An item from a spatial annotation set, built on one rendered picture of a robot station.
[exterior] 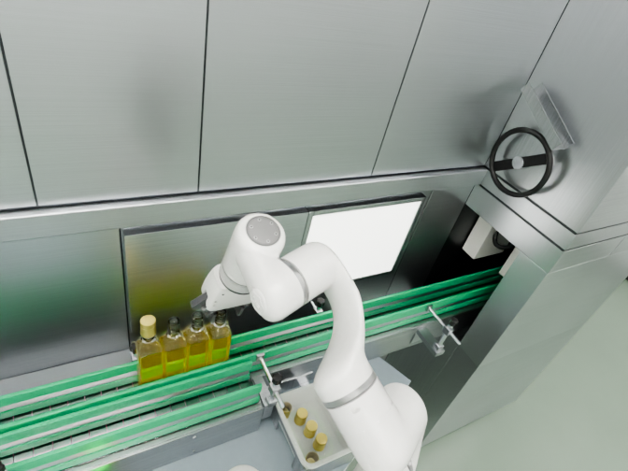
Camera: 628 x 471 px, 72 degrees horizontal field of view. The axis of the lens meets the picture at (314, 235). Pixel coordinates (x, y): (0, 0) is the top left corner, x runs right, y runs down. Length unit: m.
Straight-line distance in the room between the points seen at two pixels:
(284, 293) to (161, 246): 0.56
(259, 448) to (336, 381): 0.80
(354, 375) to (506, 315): 1.10
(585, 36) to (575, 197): 0.43
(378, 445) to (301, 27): 0.77
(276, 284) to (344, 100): 0.62
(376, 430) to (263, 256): 0.27
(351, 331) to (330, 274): 0.09
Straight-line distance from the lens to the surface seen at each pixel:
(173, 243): 1.09
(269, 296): 0.57
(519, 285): 1.58
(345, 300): 0.64
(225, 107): 0.96
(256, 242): 0.60
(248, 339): 1.33
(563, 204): 1.45
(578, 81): 1.44
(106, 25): 0.87
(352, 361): 0.60
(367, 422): 0.62
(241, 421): 1.30
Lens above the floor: 1.99
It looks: 37 degrees down
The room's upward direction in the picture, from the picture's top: 15 degrees clockwise
